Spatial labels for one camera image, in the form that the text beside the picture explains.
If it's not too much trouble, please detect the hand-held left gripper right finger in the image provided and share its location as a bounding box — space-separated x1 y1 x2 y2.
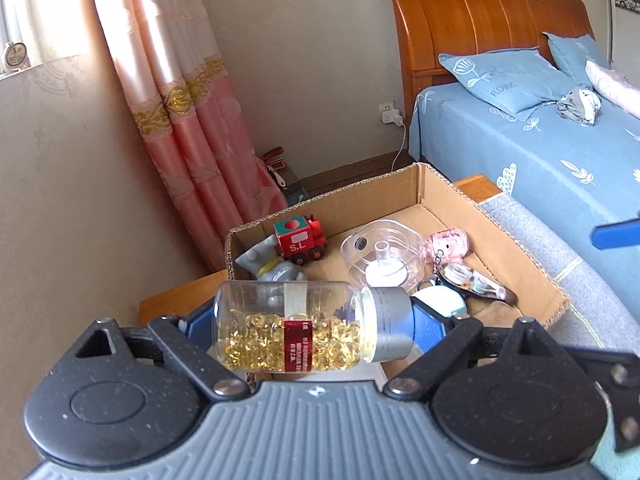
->
382 305 566 403

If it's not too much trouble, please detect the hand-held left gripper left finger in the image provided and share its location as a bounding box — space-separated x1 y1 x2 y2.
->
75 302 256 403

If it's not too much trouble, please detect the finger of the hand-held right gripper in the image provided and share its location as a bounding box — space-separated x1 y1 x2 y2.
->
590 217 640 252
575 349 640 453

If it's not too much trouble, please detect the mint green earbuds case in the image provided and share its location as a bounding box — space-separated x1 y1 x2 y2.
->
410 285 468 320

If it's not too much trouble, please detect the clear glitter keychain pendant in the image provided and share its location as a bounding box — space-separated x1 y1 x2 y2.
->
442 261 496 297

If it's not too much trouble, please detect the clear silicone nipple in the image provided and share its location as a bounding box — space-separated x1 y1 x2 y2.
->
364 241 401 286

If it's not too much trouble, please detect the clear plastic case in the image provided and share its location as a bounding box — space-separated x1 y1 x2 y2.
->
341 219 426 295

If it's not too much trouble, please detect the clear capsule bottle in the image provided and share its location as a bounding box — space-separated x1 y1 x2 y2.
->
212 280 418 375

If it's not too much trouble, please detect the pink pig keychain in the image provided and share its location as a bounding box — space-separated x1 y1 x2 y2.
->
424 228 469 262

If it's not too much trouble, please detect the grey elephant figurine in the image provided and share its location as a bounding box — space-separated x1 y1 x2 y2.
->
235 237 308 306

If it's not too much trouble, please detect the cardboard box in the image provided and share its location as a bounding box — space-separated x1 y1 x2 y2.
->
225 162 572 381

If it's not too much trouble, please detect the checked blanket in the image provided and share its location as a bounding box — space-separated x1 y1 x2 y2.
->
480 192 640 480

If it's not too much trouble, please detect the bed with blue sheet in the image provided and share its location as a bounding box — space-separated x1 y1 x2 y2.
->
407 77 640 321

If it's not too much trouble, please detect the red toy train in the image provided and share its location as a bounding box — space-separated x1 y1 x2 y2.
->
273 214 328 266

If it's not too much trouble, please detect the grey crumpled cloth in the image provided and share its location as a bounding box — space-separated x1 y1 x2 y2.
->
556 86 602 127

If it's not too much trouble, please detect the pale pink pillow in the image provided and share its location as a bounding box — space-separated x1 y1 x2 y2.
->
585 59 640 121

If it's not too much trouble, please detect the blue patterned pillow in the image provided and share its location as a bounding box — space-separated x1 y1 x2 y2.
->
542 31 613 91
438 47 576 122

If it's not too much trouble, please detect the white cabinet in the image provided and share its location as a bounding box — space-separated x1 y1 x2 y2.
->
602 0 640 68

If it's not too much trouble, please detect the pink curtain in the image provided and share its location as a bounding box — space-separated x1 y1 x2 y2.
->
87 0 291 241

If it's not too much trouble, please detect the wooden headboard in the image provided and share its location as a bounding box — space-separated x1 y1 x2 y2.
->
375 0 596 126

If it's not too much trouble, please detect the small alarm clock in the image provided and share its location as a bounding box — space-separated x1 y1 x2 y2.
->
0 41 28 72

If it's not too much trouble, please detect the white charger cable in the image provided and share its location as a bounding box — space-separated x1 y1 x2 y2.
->
390 125 407 173

